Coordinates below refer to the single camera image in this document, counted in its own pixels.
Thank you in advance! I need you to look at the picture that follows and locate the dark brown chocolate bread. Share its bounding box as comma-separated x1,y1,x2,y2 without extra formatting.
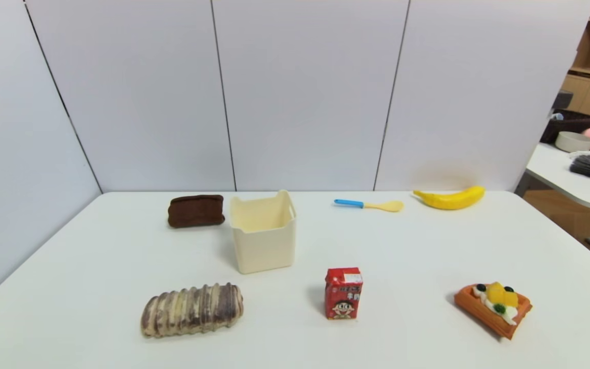
167,194,226,229

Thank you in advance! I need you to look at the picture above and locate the cream plastic box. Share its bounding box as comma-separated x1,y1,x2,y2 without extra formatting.
230,190,297,275

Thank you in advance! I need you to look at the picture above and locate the red milk carton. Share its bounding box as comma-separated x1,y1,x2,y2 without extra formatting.
325,267,364,320

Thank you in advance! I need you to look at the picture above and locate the yellow banana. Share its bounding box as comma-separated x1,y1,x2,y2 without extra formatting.
413,186,486,211

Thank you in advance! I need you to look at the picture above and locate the marbled brown bread roll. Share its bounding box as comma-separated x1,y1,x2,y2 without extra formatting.
140,282,244,338

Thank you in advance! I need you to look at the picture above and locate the orange waffle with fruit topping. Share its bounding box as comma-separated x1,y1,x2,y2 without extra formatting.
454,281,533,340

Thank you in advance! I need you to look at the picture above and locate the white side table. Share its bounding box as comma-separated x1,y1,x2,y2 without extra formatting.
514,142,590,211

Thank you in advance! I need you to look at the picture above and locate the grey bowl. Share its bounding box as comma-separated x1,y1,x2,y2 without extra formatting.
555,131,590,153

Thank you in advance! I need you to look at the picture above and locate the dark woven basket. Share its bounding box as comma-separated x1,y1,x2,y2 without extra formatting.
540,109,590,144

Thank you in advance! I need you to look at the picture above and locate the yellow spoon with blue handle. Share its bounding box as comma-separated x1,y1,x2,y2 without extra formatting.
333,199,405,213

